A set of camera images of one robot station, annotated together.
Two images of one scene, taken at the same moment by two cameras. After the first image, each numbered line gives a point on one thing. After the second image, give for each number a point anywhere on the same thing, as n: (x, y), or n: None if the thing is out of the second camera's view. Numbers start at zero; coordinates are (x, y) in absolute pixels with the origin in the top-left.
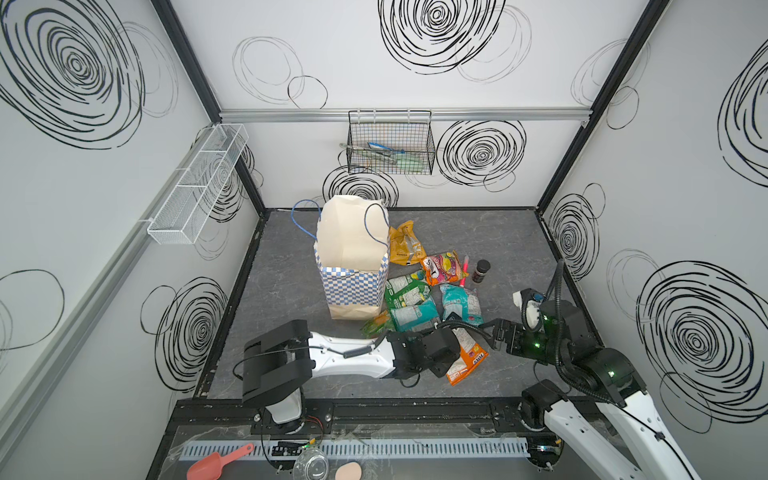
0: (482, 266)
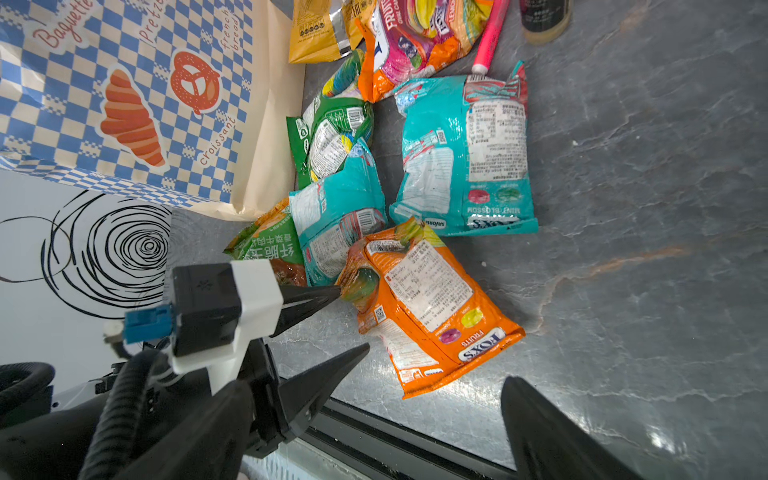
0: (545, 21)
